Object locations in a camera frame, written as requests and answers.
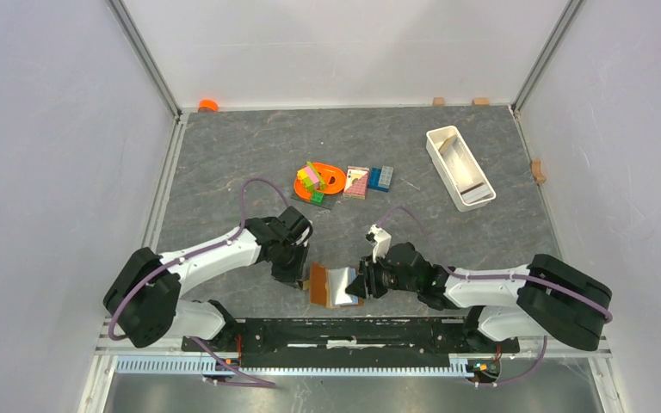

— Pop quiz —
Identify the tan card in tray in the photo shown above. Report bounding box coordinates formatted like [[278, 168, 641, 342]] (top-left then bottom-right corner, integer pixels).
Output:
[[438, 134, 457, 155]]

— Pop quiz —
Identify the white rectangular plastic tray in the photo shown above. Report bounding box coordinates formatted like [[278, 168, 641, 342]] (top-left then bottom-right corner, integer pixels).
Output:
[[425, 126, 497, 213]]

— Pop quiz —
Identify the green building block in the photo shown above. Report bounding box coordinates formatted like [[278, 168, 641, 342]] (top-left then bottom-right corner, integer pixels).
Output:
[[310, 191, 325, 205]]

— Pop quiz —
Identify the blue grey building block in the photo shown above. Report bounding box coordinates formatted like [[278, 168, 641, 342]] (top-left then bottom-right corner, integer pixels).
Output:
[[368, 166, 394, 193]]

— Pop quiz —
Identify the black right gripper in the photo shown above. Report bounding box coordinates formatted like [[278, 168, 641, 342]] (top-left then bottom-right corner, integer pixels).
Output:
[[345, 251, 419, 301]]

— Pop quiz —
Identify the red playing card box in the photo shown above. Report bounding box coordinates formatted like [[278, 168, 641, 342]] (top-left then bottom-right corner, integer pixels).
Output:
[[343, 166, 370, 199]]

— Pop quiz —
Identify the brown leather card holder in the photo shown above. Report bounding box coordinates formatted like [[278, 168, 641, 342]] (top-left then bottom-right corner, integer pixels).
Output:
[[307, 262, 364, 309]]

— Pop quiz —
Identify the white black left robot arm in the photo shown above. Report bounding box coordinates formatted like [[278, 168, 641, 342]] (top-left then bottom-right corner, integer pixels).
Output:
[[103, 206, 313, 351]]

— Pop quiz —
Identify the white slotted cable duct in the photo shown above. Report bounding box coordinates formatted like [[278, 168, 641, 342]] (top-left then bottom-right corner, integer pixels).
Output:
[[114, 355, 480, 378]]

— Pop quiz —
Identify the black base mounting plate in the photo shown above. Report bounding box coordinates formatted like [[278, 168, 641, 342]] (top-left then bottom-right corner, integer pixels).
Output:
[[205, 317, 520, 368]]

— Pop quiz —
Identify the pink yellow green block stack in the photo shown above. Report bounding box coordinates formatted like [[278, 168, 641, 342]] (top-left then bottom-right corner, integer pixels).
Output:
[[296, 162, 327, 193]]

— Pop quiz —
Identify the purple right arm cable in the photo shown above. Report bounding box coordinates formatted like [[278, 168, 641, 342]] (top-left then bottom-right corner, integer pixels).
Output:
[[374, 205, 615, 389]]

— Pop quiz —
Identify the stack of white cards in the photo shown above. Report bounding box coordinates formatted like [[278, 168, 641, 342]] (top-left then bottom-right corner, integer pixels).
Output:
[[460, 182, 494, 205]]

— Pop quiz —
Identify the orange tape roll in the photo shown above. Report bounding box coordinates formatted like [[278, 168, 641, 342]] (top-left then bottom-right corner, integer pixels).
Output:
[[197, 99, 219, 112]]

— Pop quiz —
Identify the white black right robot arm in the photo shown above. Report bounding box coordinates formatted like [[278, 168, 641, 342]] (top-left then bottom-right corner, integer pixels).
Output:
[[345, 243, 613, 351]]

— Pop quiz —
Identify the dark grey block baseplate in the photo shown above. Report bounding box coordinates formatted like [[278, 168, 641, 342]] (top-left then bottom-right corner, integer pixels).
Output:
[[290, 192, 338, 210]]

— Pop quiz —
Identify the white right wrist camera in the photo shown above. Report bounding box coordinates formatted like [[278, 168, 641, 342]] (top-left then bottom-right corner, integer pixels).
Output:
[[366, 225, 392, 262]]

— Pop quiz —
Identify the curved wooden piece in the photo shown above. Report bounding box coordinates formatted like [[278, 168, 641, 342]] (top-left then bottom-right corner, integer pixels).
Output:
[[530, 159, 547, 185]]

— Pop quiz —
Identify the wooden block right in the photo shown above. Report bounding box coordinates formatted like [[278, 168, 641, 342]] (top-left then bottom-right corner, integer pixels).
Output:
[[472, 97, 491, 106]]

